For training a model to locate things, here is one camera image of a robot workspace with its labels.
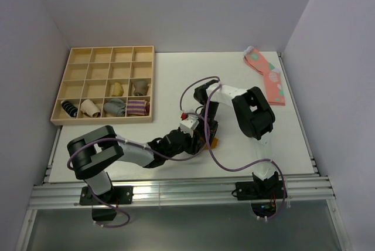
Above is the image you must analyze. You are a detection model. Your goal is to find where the yellow rolled sock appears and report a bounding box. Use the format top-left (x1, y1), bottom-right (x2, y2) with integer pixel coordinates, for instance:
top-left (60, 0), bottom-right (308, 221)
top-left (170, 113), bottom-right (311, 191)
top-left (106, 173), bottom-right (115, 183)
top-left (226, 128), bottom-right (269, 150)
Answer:
top-left (111, 82), bottom-right (124, 97)

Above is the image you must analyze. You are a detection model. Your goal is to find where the black rolled sock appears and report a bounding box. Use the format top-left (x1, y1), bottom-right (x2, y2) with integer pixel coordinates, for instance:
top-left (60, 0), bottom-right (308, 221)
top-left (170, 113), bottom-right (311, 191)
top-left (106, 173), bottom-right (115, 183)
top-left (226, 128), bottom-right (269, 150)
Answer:
top-left (61, 100), bottom-right (78, 118)

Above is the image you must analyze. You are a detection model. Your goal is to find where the pink patterned sock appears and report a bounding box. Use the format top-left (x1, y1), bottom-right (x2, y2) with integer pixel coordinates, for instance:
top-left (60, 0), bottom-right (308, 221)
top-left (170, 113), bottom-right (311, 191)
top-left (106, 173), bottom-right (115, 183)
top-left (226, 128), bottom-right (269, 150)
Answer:
top-left (243, 46), bottom-right (285, 106)

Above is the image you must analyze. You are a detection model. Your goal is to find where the purple striped rolled sock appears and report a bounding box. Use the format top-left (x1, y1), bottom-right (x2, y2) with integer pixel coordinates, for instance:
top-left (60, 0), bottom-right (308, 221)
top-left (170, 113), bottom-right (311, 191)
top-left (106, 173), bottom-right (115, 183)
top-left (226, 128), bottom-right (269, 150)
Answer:
top-left (126, 100), bottom-right (150, 116)

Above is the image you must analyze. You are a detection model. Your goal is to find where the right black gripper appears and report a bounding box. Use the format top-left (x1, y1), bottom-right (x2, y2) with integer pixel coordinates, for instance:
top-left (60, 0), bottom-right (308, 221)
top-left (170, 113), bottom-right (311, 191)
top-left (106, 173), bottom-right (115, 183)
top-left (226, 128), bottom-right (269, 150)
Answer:
top-left (195, 101), bottom-right (219, 147)

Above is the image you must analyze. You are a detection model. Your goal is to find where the taupe rolled sock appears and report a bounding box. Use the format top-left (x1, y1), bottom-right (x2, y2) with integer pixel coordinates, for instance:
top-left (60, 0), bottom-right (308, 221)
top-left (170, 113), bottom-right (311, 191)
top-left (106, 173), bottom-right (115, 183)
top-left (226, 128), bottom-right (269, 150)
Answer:
top-left (129, 79), bottom-right (149, 96)

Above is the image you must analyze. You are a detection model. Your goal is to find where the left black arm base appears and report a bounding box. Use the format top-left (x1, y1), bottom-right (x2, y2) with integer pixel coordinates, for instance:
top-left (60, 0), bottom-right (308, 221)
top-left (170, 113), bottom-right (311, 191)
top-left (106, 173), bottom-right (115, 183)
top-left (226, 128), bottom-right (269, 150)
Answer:
top-left (79, 185), bottom-right (134, 228)

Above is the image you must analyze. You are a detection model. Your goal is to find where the wooden compartment tray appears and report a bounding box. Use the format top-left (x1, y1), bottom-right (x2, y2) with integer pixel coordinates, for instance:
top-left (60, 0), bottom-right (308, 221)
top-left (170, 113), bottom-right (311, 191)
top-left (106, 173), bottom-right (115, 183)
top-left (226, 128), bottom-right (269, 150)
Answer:
top-left (51, 46), bottom-right (155, 126)

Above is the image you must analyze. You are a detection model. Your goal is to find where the grey rolled sock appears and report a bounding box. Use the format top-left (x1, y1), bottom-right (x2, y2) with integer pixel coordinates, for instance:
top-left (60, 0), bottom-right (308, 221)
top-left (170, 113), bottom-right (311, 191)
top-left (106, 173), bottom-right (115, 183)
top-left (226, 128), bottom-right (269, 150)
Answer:
top-left (103, 98), bottom-right (126, 117)

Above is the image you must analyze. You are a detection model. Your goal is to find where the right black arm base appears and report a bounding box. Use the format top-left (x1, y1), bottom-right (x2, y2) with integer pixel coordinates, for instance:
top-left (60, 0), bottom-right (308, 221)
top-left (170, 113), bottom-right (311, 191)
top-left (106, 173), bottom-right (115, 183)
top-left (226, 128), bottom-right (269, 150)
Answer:
top-left (231, 172), bottom-right (288, 222)

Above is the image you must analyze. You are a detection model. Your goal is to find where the aluminium mounting rail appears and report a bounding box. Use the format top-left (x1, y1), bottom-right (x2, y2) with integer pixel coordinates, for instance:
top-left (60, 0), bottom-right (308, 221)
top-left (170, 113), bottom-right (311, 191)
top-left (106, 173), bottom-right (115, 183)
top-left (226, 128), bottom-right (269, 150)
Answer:
top-left (28, 176), bottom-right (336, 210)

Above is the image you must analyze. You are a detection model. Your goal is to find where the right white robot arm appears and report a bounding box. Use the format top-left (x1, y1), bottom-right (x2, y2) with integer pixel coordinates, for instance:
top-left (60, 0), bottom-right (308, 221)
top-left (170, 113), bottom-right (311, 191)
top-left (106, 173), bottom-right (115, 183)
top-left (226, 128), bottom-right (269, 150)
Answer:
top-left (194, 80), bottom-right (279, 198)

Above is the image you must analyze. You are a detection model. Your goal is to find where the beige rolled sock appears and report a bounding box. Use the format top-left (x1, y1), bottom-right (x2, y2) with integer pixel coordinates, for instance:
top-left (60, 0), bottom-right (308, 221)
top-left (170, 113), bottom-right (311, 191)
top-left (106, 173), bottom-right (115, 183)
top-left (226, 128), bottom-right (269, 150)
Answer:
top-left (80, 99), bottom-right (101, 118)

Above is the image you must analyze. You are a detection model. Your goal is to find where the mustard yellow striped sock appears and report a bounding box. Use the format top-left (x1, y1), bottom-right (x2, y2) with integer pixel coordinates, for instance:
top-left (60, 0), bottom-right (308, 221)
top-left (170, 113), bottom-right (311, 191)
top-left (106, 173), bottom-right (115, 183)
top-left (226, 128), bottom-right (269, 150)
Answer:
top-left (199, 136), bottom-right (219, 150)

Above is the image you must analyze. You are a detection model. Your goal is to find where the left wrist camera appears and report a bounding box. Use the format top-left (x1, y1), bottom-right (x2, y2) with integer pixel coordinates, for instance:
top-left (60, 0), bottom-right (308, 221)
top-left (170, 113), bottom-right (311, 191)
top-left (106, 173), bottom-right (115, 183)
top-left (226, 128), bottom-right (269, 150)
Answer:
top-left (179, 113), bottom-right (199, 137)

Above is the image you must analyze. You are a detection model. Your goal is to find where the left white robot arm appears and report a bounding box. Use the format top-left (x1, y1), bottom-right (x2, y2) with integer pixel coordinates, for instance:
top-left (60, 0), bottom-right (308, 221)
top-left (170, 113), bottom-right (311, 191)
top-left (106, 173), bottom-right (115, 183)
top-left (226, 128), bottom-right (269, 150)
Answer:
top-left (67, 125), bottom-right (206, 203)

